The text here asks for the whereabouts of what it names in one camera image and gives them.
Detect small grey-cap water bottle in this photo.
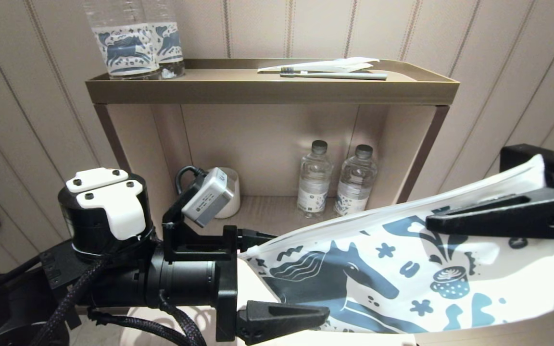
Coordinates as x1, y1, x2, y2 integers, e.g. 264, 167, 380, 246
297, 140, 333, 219
333, 144, 378, 222

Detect white ribbed mug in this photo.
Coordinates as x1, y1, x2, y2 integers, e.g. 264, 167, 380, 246
210, 167, 240, 219

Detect grey-green toothbrush dark bristles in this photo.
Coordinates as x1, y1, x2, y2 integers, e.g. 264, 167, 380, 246
279, 67, 388, 81

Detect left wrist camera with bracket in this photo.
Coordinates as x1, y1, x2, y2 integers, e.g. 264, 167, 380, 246
162, 167, 238, 263

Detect white blue patterned pouch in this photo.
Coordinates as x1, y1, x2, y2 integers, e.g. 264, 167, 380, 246
237, 154, 554, 334

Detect large deer-label water bottle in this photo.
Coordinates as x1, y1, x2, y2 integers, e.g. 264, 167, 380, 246
82, 0, 162, 81
142, 0, 186, 80

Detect left camera black cable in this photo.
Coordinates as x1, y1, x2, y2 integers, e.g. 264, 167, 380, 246
175, 166, 206, 195

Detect brown open shelf unit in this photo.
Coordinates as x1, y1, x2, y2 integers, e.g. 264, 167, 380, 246
85, 58, 460, 231

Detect black braided cable sleeve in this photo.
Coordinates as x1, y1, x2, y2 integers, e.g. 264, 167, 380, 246
87, 291, 208, 346
32, 255, 109, 346

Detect white paper wrapper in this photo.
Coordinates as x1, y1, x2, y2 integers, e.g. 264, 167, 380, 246
257, 57, 380, 74

